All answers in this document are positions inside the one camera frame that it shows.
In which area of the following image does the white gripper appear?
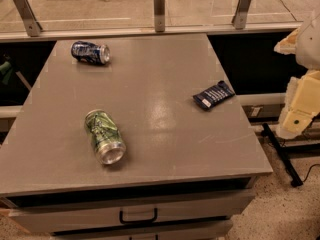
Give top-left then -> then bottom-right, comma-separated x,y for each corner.
274,28 -> 320,140

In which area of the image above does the green soda can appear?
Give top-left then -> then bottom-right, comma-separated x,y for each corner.
84,109 -> 126,165

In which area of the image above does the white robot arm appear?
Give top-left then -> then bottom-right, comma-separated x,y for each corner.
274,10 -> 320,139

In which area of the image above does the blue soda can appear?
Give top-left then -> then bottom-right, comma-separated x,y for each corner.
71,41 -> 110,65

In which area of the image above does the dark blue snack packet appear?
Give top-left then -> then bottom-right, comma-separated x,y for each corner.
193,80 -> 235,111

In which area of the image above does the black stand leg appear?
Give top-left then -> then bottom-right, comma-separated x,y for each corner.
261,123 -> 303,187

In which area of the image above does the lower grey drawer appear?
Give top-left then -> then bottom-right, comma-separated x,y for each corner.
52,220 -> 233,240

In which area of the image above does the grey drawer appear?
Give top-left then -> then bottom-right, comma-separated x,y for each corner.
52,220 -> 233,240
9,189 -> 254,233

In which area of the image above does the upper grey drawer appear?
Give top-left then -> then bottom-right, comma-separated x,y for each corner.
9,189 -> 254,233

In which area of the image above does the green object at left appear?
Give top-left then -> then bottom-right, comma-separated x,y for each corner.
0,61 -> 13,85

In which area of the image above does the grey horizontal window rail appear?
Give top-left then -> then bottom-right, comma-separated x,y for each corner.
0,21 -> 302,43

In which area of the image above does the right metal rail bracket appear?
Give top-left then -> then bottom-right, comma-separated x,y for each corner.
232,0 -> 252,30

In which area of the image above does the metal rail bracket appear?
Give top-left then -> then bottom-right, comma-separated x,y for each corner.
153,0 -> 165,32
232,0 -> 252,30
13,0 -> 42,37

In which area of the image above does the black floor cable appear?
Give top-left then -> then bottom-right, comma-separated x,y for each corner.
302,163 -> 320,184

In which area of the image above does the middle metal rail bracket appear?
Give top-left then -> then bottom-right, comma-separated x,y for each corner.
153,0 -> 165,32

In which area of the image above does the black upper drawer handle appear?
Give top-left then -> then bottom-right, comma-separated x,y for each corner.
119,208 -> 158,225

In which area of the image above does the left metal rail bracket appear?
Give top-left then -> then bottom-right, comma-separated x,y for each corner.
13,0 -> 42,37

